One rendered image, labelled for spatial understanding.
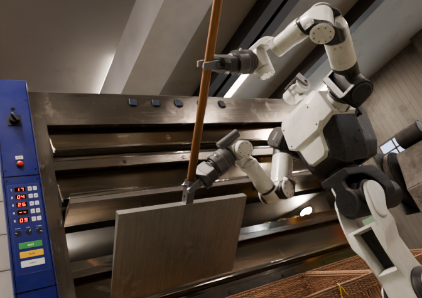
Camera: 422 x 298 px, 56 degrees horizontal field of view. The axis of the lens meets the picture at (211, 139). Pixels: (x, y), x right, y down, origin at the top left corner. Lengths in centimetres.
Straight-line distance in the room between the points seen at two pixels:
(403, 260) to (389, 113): 871
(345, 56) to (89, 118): 138
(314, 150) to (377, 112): 878
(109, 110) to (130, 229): 104
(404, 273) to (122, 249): 95
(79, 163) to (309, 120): 115
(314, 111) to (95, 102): 128
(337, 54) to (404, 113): 856
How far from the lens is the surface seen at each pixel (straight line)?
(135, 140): 223
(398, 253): 152
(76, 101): 229
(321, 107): 153
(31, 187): 195
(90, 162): 209
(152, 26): 430
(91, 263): 189
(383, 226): 147
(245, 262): 221
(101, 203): 187
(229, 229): 167
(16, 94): 221
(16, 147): 204
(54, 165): 205
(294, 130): 160
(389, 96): 1014
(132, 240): 144
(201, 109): 136
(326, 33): 134
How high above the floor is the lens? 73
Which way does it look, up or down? 25 degrees up
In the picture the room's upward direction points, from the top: 20 degrees counter-clockwise
